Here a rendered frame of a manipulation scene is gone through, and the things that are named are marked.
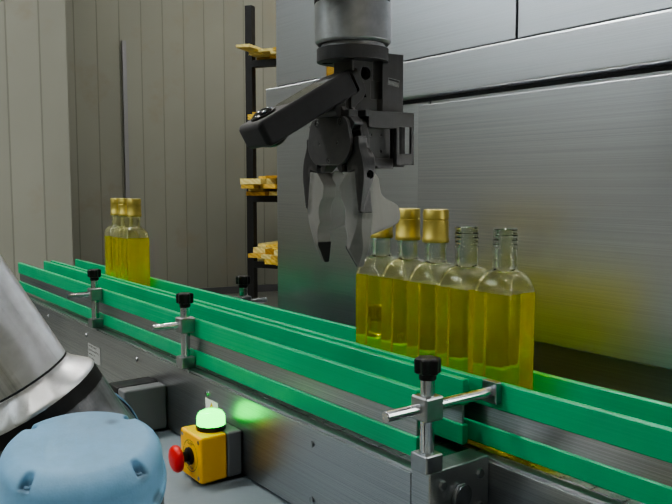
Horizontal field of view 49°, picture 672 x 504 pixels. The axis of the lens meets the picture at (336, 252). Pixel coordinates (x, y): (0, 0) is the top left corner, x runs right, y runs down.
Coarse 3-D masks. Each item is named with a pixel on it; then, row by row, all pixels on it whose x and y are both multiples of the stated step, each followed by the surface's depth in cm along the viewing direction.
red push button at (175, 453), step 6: (174, 450) 110; (180, 450) 109; (168, 456) 111; (174, 456) 109; (180, 456) 109; (186, 456) 111; (174, 462) 109; (180, 462) 109; (174, 468) 110; (180, 468) 109
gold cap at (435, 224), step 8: (424, 216) 98; (432, 216) 97; (440, 216) 97; (448, 216) 98; (424, 224) 98; (432, 224) 98; (440, 224) 97; (448, 224) 99; (424, 232) 99; (432, 232) 98; (440, 232) 98; (448, 232) 99; (424, 240) 98; (432, 240) 98; (440, 240) 98; (448, 240) 99
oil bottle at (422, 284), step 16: (416, 272) 99; (432, 272) 97; (416, 288) 99; (432, 288) 96; (416, 304) 99; (432, 304) 96; (416, 320) 99; (432, 320) 97; (416, 336) 99; (432, 336) 97; (416, 352) 99; (432, 352) 97
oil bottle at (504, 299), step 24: (480, 288) 90; (504, 288) 87; (528, 288) 89; (480, 312) 90; (504, 312) 87; (528, 312) 89; (480, 336) 90; (504, 336) 87; (528, 336) 90; (480, 360) 91; (504, 360) 88; (528, 360) 90; (528, 384) 90
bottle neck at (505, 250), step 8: (496, 232) 89; (504, 232) 89; (512, 232) 89; (496, 240) 89; (504, 240) 89; (512, 240) 89; (496, 248) 89; (504, 248) 89; (512, 248) 89; (496, 256) 89; (504, 256) 89; (512, 256) 89; (496, 264) 90; (504, 264) 89; (512, 264) 89
